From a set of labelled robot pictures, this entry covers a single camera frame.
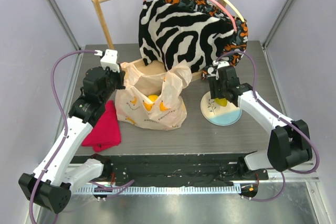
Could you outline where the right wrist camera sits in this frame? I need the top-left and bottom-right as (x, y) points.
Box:
(213, 60), (230, 69)

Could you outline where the yellow lemon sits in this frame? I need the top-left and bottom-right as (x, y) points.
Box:
(148, 94), (159, 102)

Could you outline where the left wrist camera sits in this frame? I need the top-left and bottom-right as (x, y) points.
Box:
(94, 49), (120, 73)

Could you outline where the red cloth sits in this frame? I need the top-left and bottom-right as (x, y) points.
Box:
(81, 100), (121, 153)

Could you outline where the orange camouflage garment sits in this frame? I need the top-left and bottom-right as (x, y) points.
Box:
(160, 0), (248, 66)

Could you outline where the green starfruit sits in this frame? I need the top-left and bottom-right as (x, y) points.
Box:
(214, 98), (228, 107)

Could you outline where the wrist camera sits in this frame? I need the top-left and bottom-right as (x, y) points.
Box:
(213, 60), (230, 69)
(94, 49), (120, 73)

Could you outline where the slotted cable duct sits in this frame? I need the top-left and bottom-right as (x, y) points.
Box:
(75, 184), (241, 196)

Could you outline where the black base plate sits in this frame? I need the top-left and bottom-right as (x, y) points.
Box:
(91, 154), (269, 187)

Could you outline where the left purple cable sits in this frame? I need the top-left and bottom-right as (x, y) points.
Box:
(28, 49), (134, 224)

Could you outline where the zebra print garment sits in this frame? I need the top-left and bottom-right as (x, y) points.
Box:
(138, 0), (235, 72)

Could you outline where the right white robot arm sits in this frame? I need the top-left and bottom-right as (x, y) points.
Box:
(202, 66), (313, 179)

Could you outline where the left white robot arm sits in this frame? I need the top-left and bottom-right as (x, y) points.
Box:
(18, 67), (125, 214)

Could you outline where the banana print plastic bag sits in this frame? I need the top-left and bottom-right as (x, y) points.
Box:
(114, 61), (192, 131)

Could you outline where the fruit plate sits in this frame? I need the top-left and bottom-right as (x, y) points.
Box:
(200, 92), (242, 126)

